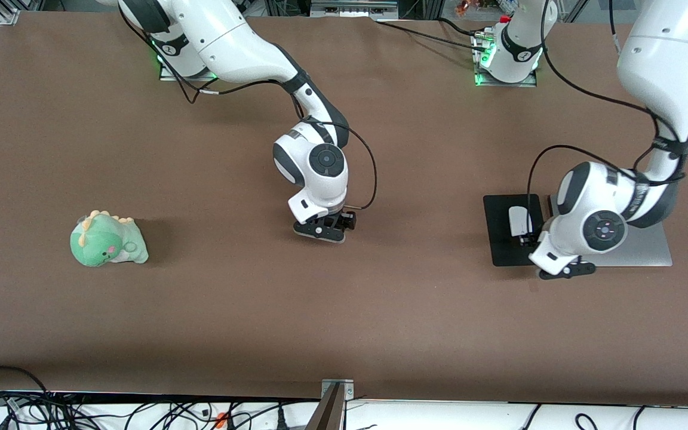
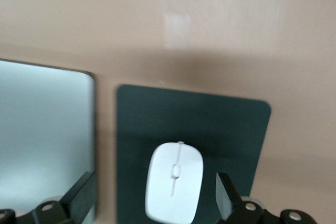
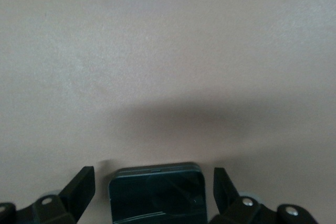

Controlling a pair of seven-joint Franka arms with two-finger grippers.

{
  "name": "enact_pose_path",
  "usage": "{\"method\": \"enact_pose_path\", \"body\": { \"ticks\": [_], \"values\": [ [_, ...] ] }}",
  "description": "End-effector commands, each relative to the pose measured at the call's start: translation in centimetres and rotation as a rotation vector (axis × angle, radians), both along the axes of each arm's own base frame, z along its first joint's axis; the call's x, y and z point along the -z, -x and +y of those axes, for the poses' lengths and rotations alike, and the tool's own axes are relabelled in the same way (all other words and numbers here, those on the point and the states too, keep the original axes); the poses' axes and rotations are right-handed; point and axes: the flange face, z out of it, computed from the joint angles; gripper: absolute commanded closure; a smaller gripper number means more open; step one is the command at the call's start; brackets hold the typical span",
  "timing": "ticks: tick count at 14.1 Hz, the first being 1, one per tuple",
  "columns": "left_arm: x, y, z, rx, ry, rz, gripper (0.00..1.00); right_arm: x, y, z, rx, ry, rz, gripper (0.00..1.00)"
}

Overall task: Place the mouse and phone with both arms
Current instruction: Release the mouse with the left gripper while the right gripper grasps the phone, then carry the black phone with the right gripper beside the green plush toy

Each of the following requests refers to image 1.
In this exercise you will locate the aluminium frame corner bracket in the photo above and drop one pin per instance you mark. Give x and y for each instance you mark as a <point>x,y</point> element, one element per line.
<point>6,17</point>

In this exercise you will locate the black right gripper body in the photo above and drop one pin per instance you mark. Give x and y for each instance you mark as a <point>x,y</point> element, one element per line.
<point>347,219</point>

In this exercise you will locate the white computer mouse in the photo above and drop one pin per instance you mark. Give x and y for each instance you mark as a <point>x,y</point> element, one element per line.
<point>518,220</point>

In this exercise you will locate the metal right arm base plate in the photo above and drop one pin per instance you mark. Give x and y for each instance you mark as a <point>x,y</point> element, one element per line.
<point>168,74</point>

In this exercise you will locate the metal table edge bracket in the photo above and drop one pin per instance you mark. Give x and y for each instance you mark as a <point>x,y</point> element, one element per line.
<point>335,400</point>

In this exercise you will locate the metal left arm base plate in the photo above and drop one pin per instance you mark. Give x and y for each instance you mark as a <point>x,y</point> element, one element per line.
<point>535,80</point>

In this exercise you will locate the black mouse pad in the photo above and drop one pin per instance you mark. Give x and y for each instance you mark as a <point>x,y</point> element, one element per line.
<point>502,233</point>

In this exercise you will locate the green dinosaur plush toy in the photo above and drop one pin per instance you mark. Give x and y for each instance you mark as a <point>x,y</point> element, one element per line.
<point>105,242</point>

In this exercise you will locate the grey network switch box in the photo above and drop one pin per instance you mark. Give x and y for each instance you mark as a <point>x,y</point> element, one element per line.
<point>353,7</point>

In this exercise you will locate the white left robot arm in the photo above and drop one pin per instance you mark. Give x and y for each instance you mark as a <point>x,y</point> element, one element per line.
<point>654,89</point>

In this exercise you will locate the silver laptop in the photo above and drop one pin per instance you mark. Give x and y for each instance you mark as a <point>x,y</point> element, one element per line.
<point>648,251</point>

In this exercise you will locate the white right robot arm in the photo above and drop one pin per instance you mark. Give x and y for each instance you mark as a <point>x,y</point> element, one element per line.
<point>230,42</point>

